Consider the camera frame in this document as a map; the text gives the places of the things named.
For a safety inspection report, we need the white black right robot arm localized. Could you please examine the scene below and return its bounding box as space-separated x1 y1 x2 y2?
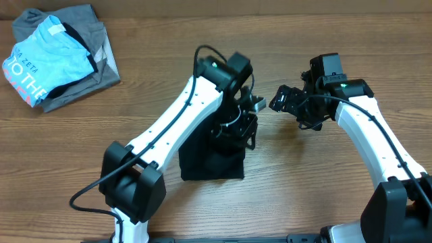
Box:
269 53 431 243

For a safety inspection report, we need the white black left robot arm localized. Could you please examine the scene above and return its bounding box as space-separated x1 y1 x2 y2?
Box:
99 53 265 242

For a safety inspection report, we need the grey folded garment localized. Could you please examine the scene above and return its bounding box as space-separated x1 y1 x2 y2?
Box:
11 4 120 113

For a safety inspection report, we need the light blue folded t-shirt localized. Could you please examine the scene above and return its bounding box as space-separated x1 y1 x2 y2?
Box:
2 15 83 107

